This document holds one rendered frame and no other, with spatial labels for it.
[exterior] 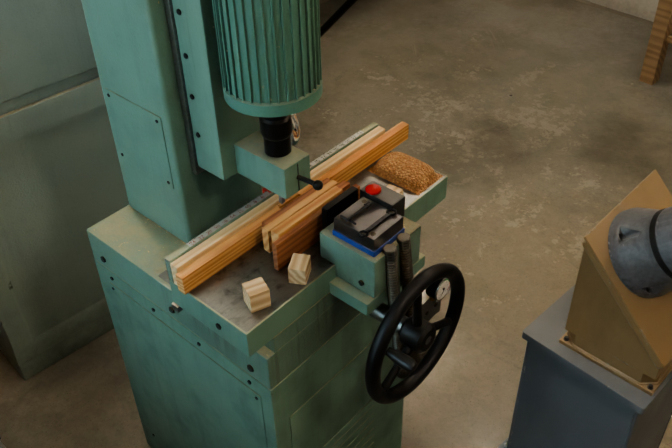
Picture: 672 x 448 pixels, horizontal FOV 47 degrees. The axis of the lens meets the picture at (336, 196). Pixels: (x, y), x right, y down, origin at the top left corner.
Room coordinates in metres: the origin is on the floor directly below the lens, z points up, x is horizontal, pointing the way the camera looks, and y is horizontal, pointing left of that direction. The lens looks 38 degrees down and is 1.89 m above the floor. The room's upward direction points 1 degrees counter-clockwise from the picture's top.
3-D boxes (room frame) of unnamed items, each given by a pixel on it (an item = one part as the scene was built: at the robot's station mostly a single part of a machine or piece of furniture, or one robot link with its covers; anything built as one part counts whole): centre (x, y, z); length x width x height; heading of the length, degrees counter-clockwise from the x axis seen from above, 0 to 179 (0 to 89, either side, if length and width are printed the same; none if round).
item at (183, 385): (1.28, 0.20, 0.36); 0.58 x 0.45 x 0.71; 48
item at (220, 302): (1.16, 0.00, 0.87); 0.61 x 0.30 x 0.06; 138
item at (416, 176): (1.35, -0.15, 0.92); 0.14 x 0.09 x 0.04; 48
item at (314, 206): (1.15, 0.05, 0.94); 0.18 x 0.02 x 0.07; 138
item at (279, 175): (1.21, 0.12, 1.03); 0.14 x 0.07 x 0.09; 48
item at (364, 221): (1.10, -0.07, 0.99); 0.13 x 0.11 x 0.06; 138
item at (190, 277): (1.25, 0.06, 0.92); 0.67 x 0.02 x 0.04; 138
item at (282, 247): (1.15, 0.04, 0.93); 0.24 x 0.01 x 0.06; 138
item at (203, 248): (1.24, 0.09, 0.93); 0.60 x 0.02 x 0.05; 138
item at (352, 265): (1.10, -0.06, 0.92); 0.15 x 0.13 x 0.09; 138
